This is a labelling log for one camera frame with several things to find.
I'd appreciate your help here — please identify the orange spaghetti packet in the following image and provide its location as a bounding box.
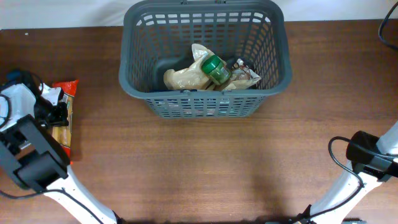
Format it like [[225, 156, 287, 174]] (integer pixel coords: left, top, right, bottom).
[[51, 79, 80, 164]]

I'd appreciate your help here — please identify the beige plastic bag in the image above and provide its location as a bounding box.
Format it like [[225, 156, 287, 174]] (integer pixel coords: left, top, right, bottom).
[[164, 44, 214, 90]]

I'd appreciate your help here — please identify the green lidded jar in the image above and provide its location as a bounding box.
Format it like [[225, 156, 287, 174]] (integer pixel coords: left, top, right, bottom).
[[201, 55, 231, 85]]

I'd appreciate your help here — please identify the dried mushroom bag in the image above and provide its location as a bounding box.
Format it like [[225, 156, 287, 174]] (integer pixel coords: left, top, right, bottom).
[[214, 58, 261, 91]]

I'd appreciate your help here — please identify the tissue multipack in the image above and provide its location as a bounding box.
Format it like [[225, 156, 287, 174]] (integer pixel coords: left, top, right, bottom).
[[146, 90, 239, 119]]

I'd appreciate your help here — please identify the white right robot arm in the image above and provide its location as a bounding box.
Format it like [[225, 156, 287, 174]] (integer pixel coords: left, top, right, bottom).
[[293, 124, 397, 223]]

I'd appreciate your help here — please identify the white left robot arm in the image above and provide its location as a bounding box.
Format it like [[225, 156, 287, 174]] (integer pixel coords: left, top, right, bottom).
[[1, 70, 123, 223]]

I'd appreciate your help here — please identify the grey plastic basket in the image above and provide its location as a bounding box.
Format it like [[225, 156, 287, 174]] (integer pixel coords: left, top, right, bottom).
[[119, 0, 292, 119]]

